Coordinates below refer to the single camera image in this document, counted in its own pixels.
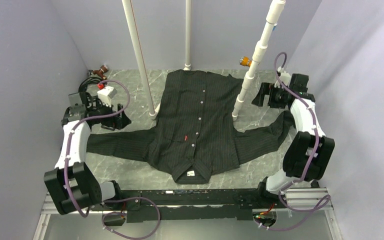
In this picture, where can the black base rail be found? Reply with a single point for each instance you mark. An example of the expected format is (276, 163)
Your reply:
(191, 204)

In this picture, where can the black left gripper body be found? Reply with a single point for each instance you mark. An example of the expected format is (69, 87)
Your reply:
(114, 121)

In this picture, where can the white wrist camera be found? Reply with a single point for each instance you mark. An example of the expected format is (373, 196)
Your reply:
(106, 95)
(284, 76)

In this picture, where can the white pole left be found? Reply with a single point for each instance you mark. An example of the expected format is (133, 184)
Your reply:
(137, 48)

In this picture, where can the orange cylindrical fitting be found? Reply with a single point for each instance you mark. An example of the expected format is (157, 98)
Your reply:
(245, 61)

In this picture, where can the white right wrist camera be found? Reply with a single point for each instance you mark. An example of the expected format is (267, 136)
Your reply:
(284, 76)

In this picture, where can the dark pinstriped shirt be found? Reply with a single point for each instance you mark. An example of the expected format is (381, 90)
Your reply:
(194, 137)

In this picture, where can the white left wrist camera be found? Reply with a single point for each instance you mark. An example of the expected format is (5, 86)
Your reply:
(106, 95)

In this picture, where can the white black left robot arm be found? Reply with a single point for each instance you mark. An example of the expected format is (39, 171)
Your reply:
(71, 184)

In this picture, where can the white pole middle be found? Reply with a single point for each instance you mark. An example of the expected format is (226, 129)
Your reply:
(188, 24)

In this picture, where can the brown pipe fitting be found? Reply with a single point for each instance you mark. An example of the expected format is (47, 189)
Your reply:
(101, 72)

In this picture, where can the white jointed pole right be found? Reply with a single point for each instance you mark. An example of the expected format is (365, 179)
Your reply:
(275, 9)

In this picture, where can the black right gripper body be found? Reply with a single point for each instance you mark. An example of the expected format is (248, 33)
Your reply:
(276, 97)

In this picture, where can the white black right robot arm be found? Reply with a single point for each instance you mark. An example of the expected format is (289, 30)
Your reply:
(310, 151)

